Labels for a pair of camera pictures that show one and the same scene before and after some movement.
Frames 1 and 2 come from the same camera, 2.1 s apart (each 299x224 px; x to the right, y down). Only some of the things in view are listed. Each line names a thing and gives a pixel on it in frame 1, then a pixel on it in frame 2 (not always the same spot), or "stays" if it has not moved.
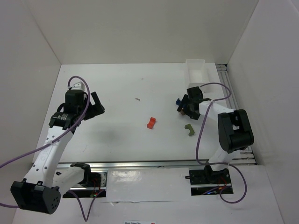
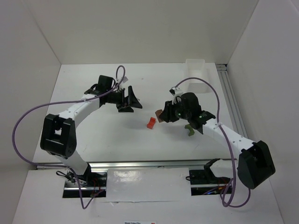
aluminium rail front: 167,165 stays
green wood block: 188,127 stays
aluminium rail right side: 246,156 stays
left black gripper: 92,108 → 126,99
